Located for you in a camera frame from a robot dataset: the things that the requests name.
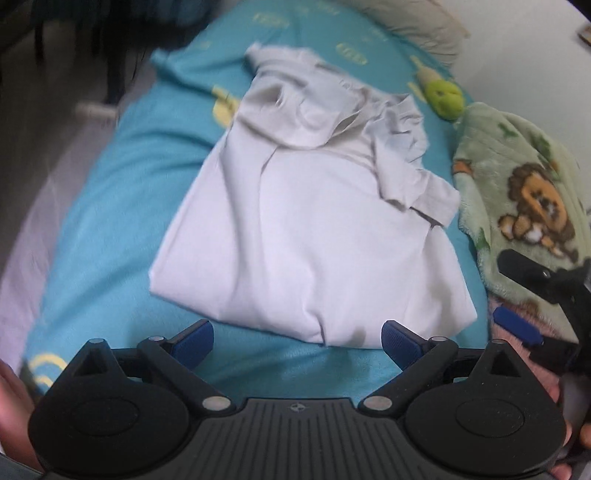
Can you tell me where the white shirt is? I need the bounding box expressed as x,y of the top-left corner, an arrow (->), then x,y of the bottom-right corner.
149,44 -> 477,349

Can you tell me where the person right hand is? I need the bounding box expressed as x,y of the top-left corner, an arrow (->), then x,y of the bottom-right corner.
489,296 -> 590,479

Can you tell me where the person left hand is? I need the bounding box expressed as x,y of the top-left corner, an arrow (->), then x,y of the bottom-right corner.
0,361 -> 43,471

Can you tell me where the green lion fleece blanket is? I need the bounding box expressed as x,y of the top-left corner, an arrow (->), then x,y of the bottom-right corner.
453,102 -> 590,332

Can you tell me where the green plush toy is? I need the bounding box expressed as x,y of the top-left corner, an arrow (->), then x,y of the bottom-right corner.
411,56 -> 466,122

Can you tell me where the grey pillow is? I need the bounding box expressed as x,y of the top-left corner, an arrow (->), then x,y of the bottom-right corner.
342,0 -> 470,68

